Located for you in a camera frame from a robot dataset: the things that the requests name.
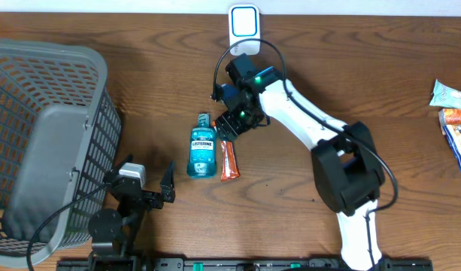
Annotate teal Listerine mouthwash bottle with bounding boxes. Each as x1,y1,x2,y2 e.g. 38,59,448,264
187,113,217,178

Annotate red snack bar wrapper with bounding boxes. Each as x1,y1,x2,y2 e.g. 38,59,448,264
220,138,241,181

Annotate light blue wipes pack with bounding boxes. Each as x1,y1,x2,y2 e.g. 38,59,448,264
429,80,461,110

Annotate orange small box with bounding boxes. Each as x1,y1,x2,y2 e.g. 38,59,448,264
438,108,461,129

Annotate yellow snack bag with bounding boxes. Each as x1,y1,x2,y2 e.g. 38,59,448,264
444,125,461,171

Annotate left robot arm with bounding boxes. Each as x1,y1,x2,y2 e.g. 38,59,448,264
88,162,175,270

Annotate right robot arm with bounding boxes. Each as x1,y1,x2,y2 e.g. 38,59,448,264
213,54,384,270

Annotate white barcode scanner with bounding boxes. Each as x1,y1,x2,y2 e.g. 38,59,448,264
228,4,261,56

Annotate grey plastic shopping basket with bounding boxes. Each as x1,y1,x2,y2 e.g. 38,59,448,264
0,39,122,268

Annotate black right camera cable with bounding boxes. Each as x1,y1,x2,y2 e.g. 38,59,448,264
211,38,399,270

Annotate black camera cable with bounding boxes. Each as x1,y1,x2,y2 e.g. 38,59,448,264
26,182,111,271
211,38,399,270

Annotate black left camera cable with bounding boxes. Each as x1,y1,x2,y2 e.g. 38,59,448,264
26,182,111,271

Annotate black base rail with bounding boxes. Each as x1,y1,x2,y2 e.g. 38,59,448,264
56,256,434,271

